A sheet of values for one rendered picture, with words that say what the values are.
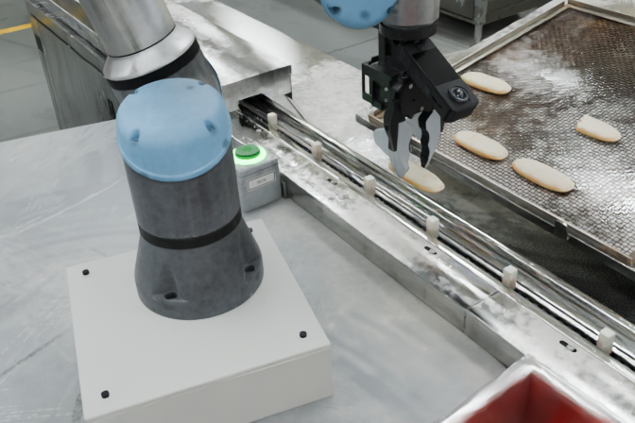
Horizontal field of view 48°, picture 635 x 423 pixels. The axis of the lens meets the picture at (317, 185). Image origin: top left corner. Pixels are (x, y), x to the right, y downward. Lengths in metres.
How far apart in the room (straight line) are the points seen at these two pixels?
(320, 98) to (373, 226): 0.51
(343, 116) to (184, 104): 0.66
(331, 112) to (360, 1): 0.72
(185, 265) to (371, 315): 0.26
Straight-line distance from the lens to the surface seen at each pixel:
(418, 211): 1.05
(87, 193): 1.25
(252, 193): 1.11
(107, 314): 0.86
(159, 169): 0.73
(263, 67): 1.37
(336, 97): 1.46
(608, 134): 1.13
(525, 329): 0.86
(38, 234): 1.17
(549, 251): 1.05
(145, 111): 0.76
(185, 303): 0.81
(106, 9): 0.83
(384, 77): 0.93
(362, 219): 1.01
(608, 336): 0.86
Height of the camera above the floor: 1.44
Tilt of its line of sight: 32 degrees down
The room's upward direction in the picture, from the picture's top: 3 degrees counter-clockwise
